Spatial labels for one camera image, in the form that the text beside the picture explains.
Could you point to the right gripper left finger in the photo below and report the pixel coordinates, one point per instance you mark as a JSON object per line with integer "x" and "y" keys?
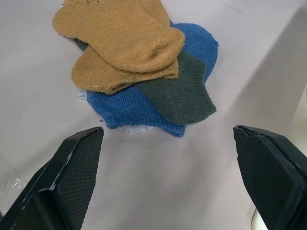
{"x": 60, "y": 182}

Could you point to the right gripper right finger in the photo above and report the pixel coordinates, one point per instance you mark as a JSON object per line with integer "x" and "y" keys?
{"x": 271, "y": 177}

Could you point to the tan knit sock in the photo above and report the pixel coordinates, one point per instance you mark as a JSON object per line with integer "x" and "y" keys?
{"x": 96, "y": 72}
{"x": 108, "y": 28}

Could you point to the pale white sock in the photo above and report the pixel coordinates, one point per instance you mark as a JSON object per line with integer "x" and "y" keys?
{"x": 138, "y": 130}

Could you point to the blue knit sock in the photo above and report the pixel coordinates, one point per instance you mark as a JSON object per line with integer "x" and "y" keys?
{"x": 201, "y": 40}
{"x": 124, "y": 107}

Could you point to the dark green cloth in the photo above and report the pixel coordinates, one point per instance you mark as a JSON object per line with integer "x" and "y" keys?
{"x": 180, "y": 100}

